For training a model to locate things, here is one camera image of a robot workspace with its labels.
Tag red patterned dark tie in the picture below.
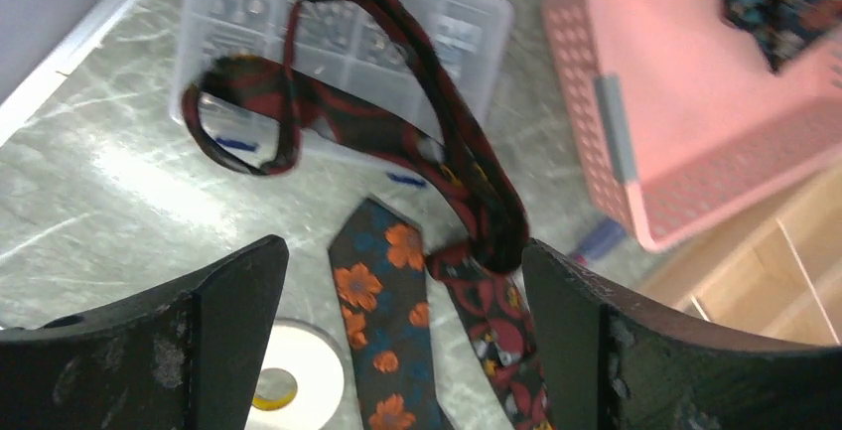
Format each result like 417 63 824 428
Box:
181 0 552 429

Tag red blue screwdriver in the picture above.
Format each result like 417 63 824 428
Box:
570 217 627 265

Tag wooden compartment tray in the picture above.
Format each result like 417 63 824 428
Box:
637 166 841 346

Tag white tape roll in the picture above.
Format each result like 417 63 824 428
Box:
245 319 346 430

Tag crumpled floral tie in basket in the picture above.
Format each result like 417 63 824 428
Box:
721 0 841 73

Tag orange floral dark tie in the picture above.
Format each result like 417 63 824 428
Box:
328 198 453 430

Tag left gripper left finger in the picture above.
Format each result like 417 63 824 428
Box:
1 235 289 429

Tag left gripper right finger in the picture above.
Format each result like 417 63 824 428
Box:
522 240 841 429

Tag pink plastic basket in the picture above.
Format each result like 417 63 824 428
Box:
542 0 841 252

